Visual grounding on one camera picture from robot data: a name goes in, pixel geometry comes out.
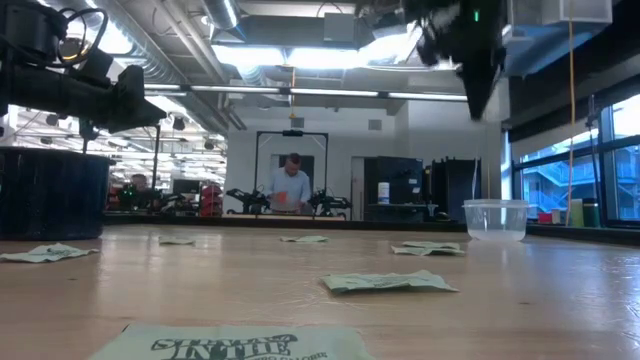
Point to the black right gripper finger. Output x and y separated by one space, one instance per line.
479 92

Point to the pale green sugar packet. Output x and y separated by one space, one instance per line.
304 239
432 244
230 345
176 241
425 251
385 282
47 253

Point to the black background robot arm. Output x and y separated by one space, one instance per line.
330 201
247 199

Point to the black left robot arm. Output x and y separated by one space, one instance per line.
45 92

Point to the black round bin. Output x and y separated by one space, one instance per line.
50 195

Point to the seated person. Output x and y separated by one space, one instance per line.
139 192

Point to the black monitor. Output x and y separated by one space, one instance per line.
186 186

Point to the black upright panel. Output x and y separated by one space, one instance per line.
455 190

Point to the black cabinet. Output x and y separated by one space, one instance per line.
400 187

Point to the red stacked bins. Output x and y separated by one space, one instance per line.
211 200

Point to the grey ceiling box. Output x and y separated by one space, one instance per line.
339 27

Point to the clear plastic container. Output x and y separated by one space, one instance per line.
496 220

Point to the white canister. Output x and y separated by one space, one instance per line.
383 193

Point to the red small object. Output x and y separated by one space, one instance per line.
545 218

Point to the long ceiling light bar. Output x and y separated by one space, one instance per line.
330 92

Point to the light green cup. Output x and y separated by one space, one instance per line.
577 213

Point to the orange object in person's hands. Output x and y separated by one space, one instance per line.
282 197

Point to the standing person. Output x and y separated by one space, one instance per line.
290 185

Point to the silver ceiling duct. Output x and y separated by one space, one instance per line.
222 12

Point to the black table edge rail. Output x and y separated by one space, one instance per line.
250 222

